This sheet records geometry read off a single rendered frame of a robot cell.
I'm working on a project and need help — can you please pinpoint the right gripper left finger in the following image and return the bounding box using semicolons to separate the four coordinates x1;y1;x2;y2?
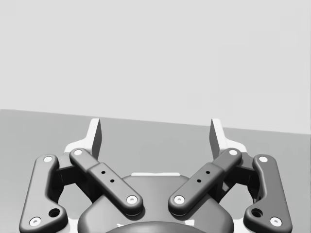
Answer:
18;118;144;233

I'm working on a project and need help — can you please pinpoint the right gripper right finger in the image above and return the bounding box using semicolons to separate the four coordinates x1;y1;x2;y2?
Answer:
168;118;293;233

